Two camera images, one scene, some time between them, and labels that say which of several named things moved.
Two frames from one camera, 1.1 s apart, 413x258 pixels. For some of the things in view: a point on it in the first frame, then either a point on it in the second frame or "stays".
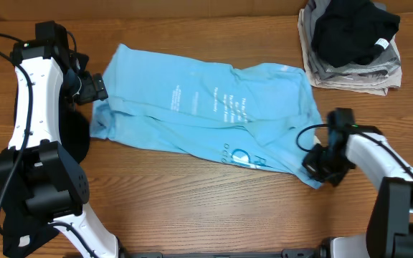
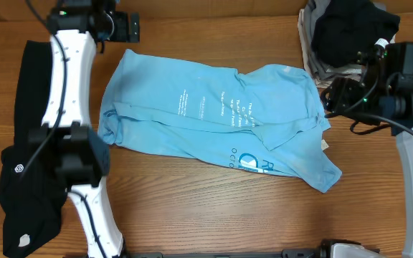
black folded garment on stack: (346, 31) stays
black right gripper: (308, 163) → (341, 92)
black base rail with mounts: (323, 252) stays
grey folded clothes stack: (376, 77) stays
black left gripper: (93, 89) → (121, 34)
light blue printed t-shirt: (252, 117) stays
